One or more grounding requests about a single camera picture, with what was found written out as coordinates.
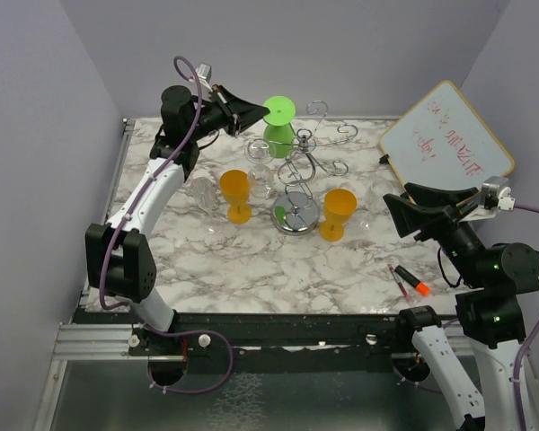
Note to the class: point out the black orange highlighter marker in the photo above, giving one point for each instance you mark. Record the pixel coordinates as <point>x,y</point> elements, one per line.
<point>409,278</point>

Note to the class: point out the black front rail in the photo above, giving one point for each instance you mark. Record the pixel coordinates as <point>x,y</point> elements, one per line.
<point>266,343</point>

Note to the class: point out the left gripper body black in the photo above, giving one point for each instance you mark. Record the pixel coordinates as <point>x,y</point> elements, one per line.
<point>212,117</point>

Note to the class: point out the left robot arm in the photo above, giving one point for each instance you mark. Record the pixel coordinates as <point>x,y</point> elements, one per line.
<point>118,257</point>

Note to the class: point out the small whiteboard yellow frame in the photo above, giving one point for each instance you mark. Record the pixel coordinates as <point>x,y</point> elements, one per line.
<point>443,143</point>

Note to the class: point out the chrome wine glass rack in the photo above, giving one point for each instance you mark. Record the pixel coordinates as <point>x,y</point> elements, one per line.
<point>295,211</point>

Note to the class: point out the red pen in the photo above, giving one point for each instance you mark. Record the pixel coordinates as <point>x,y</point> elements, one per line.
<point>399,282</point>

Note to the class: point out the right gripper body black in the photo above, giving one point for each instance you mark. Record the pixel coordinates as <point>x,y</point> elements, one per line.
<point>458,238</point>

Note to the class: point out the orange plastic goblet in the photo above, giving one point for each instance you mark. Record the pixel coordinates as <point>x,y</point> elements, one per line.
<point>338,207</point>
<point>235,190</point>

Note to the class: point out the right orange plastic goblet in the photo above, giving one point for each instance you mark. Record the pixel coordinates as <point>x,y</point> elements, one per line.
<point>338,207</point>

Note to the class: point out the clear tall glass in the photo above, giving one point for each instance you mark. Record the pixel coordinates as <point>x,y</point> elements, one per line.
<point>203,192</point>

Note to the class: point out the green plastic wine glass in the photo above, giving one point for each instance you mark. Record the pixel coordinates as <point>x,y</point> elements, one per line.
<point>279,130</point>

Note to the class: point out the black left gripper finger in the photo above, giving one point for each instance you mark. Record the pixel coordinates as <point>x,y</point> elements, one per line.
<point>243,115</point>
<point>232,102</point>

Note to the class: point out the clear wine glass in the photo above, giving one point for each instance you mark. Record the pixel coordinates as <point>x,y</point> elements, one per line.
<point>260,153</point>
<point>374,203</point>

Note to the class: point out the left orange plastic goblet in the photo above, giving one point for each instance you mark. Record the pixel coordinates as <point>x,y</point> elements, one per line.
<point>235,190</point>

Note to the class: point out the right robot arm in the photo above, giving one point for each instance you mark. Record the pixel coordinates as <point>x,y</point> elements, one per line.
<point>489,313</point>

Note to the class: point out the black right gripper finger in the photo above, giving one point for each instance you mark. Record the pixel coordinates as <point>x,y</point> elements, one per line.
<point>409,218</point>
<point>429,201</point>

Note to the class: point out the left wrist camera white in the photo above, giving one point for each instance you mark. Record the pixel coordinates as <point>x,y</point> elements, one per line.
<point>203,74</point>

